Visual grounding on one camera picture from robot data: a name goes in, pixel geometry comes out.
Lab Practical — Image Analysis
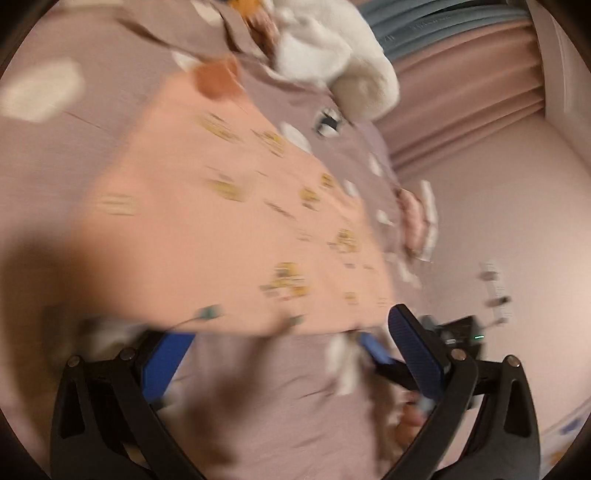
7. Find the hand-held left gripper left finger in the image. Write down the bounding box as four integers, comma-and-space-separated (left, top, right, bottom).
50, 330, 206, 480

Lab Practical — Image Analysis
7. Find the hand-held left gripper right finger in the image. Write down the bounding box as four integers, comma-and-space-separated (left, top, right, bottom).
383, 304, 542, 480

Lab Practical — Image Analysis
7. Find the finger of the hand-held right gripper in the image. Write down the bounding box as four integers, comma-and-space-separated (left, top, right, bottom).
359, 332, 420, 394

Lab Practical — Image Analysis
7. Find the orange printed small shirt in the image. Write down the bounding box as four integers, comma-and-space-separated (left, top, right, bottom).
69, 60, 404, 340

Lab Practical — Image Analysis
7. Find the mauve polka dot blanket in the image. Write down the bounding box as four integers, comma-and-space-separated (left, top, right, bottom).
0, 0, 444, 480

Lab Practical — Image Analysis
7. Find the pink curtain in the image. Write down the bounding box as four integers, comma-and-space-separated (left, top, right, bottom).
379, 32, 548, 169

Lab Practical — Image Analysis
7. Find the white plush toy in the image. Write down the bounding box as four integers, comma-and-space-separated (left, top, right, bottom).
259, 0, 400, 121

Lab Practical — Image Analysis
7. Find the blue-grey curtain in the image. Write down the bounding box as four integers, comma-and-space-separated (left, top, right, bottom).
358, 0, 529, 58

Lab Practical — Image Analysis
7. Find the orange garment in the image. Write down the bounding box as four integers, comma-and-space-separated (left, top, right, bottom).
228, 0, 266, 19

